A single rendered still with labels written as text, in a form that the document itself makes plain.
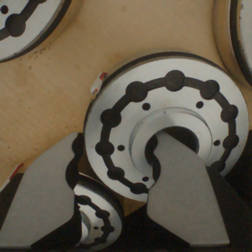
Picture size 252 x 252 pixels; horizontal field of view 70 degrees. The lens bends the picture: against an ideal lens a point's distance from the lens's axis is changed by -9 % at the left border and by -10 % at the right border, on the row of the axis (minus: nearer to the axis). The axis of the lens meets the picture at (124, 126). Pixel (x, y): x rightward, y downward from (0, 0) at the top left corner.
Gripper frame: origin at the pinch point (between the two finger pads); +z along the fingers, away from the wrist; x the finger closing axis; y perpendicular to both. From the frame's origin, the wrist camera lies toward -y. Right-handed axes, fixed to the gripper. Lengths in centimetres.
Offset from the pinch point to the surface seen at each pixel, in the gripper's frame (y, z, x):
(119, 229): 8.4, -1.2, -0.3
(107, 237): 9.6, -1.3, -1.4
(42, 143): 1.7, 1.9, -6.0
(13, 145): 1.8, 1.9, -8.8
